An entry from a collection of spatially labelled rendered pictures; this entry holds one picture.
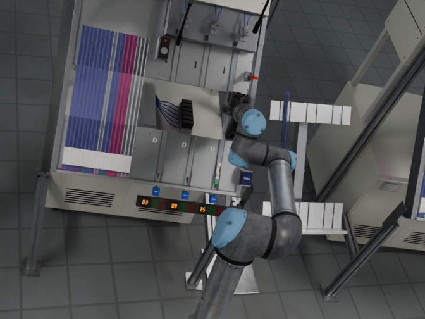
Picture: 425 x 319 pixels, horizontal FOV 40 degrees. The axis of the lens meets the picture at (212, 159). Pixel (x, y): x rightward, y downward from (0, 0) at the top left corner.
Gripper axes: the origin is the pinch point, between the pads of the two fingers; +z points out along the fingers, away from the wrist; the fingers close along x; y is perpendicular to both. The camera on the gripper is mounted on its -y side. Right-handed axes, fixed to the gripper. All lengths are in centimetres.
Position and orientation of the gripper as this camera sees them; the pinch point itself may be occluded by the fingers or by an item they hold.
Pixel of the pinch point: (227, 106)
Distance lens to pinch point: 217.8
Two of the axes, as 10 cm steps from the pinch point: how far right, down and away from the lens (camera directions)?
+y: 2.1, -9.4, -2.6
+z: -2.1, -3.0, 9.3
